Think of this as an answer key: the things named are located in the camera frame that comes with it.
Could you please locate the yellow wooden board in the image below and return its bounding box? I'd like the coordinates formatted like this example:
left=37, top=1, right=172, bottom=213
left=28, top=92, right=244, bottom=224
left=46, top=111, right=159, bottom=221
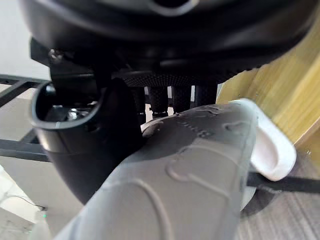
left=216, top=23, right=320, bottom=152

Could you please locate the black metal shoe rack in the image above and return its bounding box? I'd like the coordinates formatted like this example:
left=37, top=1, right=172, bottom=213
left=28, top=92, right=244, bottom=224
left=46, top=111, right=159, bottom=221
left=0, top=73, right=320, bottom=195

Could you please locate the white rubber slipper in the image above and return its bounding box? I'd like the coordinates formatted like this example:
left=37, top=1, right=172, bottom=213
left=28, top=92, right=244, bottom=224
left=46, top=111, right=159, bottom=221
left=139, top=98, right=298, bottom=212

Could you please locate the white device with green light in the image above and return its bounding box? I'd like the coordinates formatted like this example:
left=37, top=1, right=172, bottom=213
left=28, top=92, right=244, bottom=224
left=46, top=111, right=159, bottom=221
left=0, top=164, right=52, bottom=240

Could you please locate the grey rubber slipper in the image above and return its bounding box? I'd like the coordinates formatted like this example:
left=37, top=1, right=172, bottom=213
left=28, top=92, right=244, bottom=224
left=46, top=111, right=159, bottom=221
left=53, top=101, right=258, bottom=240

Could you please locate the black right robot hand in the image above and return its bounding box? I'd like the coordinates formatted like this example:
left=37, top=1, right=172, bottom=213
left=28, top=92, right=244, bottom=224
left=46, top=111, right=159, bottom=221
left=18, top=0, right=320, bottom=205

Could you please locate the thin black cable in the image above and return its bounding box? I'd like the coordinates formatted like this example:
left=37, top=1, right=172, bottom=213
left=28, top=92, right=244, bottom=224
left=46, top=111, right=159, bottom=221
left=13, top=195, right=49, bottom=210

